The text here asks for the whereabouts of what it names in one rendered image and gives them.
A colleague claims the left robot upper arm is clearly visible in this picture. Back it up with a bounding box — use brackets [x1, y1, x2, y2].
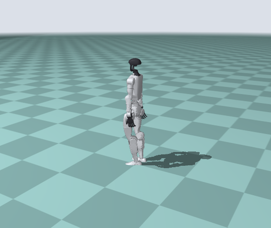
[127, 77, 135, 100]

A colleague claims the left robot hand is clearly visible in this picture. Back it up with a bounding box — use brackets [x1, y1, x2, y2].
[126, 113, 135, 127]

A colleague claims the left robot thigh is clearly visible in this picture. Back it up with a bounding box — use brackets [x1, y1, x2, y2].
[123, 111, 138, 142]

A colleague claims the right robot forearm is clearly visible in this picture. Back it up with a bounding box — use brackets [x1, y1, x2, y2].
[137, 93, 143, 107]

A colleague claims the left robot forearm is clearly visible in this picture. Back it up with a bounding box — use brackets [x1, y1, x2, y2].
[125, 96, 132, 117]

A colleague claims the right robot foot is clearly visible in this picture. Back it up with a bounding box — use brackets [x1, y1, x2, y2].
[132, 157, 146, 162]

